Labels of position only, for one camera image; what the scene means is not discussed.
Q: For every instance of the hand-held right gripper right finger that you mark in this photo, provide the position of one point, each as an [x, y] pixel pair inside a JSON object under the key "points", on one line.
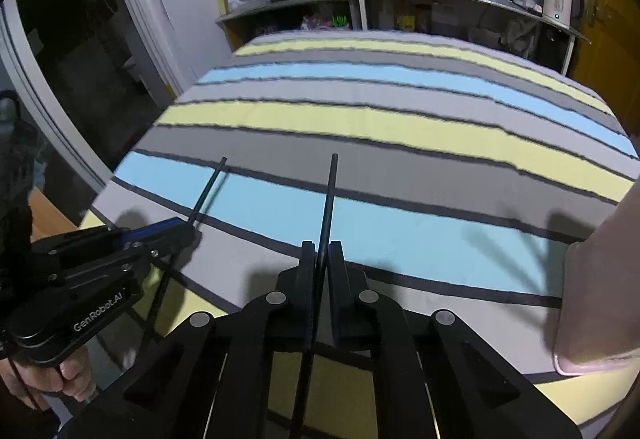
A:
{"points": [[335, 299]]}

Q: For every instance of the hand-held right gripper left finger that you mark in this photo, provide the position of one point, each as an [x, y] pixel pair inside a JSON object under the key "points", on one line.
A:
{"points": [[306, 299]]}

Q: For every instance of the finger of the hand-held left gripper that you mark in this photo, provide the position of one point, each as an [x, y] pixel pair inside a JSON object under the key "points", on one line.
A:
{"points": [[150, 231], [125, 259]]}

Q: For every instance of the black chopstick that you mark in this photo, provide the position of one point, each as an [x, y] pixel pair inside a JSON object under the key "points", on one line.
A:
{"points": [[207, 191], [328, 199]]}

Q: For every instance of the pink utensil holder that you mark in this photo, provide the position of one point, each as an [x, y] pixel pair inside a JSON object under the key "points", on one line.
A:
{"points": [[600, 294]]}

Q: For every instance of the person's left hand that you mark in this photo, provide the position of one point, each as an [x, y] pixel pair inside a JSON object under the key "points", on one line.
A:
{"points": [[75, 381]]}

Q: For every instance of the dark patterned clothing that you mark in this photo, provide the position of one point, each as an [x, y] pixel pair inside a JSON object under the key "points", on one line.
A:
{"points": [[12, 159]]}

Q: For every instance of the striped tablecloth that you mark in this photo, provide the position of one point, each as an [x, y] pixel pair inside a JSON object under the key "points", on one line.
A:
{"points": [[350, 119]]}

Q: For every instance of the white electric kettle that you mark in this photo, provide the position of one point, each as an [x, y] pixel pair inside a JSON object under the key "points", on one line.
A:
{"points": [[557, 1]]}

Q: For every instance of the yellow wooden door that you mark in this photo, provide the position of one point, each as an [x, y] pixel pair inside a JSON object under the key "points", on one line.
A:
{"points": [[610, 44]]}

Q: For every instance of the white door frame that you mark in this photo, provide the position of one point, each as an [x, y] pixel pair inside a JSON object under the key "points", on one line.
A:
{"points": [[145, 19]]}

